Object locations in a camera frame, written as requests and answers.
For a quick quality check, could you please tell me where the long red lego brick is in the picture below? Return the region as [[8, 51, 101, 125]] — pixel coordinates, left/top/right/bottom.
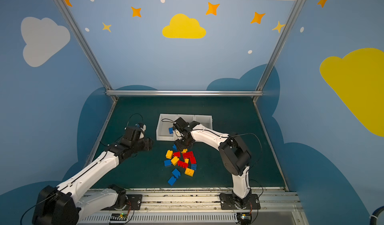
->
[[183, 151, 194, 160]]

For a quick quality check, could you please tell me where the red lego brick low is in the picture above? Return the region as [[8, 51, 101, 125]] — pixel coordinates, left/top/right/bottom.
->
[[177, 161, 189, 169]]

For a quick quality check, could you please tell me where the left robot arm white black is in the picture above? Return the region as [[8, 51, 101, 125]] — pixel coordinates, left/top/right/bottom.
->
[[32, 138, 154, 225]]

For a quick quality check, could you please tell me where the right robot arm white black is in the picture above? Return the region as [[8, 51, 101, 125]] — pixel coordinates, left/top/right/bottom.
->
[[173, 122, 252, 203]]

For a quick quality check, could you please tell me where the red lego brick right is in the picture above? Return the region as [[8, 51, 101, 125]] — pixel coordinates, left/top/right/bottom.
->
[[190, 157, 197, 164]]

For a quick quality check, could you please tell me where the middle white plastic bin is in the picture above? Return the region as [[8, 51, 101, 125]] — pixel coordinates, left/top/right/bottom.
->
[[173, 115, 196, 136]]

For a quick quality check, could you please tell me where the white plastic bin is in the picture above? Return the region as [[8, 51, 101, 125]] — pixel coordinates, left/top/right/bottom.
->
[[173, 115, 196, 136], [156, 114, 178, 142], [194, 115, 213, 130]]

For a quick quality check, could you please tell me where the right white plastic bin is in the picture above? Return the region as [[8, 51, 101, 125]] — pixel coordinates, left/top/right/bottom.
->
[[194, 115, 213, 130]]

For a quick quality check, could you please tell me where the left white plastic bin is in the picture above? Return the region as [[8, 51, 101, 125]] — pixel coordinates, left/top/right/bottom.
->
[[156, 114, 178, 142]]

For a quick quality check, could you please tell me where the yellow lego brick bottom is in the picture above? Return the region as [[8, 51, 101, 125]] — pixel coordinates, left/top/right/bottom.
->
[[185, 168, 195, 177]]

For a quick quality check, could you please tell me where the blue lego brick bottom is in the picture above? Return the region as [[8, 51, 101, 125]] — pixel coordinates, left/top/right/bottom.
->
[[168, 176, 178, 186]]

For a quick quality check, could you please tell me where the left circuit board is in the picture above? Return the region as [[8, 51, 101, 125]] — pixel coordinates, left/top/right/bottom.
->
[[109, 213, 128, 224]]

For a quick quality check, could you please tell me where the circuit board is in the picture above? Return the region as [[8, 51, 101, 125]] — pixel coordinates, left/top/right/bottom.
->
[[109, 213, 128, 224], [236, 213, 252, 225]]

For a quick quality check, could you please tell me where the right circuit board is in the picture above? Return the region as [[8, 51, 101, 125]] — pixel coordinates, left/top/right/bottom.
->
[[236, 213, 252, 225]]

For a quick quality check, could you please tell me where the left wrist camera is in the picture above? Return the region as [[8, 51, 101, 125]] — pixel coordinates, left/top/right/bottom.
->
[[123, 123, 147, 141]]

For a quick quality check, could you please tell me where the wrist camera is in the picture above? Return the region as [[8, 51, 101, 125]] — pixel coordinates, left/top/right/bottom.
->
[[173, 117, 189, 133], [123, 123, 147, 141]]

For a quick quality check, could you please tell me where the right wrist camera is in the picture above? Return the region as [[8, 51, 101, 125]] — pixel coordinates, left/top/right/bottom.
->
[[173, 117, 189, 133]]

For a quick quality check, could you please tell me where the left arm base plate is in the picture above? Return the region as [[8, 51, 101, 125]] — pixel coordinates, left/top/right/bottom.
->
[[102, 194, 143, 211]]

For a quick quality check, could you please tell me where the aluminium frame back bar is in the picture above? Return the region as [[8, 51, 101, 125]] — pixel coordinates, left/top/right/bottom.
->
[[106, 90, 263, 97]]

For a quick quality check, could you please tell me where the aluminium mounting rail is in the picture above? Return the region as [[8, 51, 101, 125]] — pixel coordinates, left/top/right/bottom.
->
[[77, 187, 309, 225]]

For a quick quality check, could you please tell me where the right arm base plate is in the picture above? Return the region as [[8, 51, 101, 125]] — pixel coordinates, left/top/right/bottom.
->
[[219, 193, 261, 210]]

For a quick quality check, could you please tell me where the aluminium frame right post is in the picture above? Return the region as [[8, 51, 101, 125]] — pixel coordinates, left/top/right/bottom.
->
[[253, 0, 306, 106]]

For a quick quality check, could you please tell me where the aluminium frame post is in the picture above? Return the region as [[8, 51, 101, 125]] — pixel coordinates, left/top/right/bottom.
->
[[53, 0, 113, 92], [253, 0, 306, 106]]

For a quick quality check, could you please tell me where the aluminium frame left post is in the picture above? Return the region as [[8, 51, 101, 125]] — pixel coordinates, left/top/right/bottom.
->
[[53, 0, 113, 92]]

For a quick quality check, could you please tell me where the grey corrugated hose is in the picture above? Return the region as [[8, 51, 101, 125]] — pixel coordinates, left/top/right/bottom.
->
[[369, 205, 384, 225]]

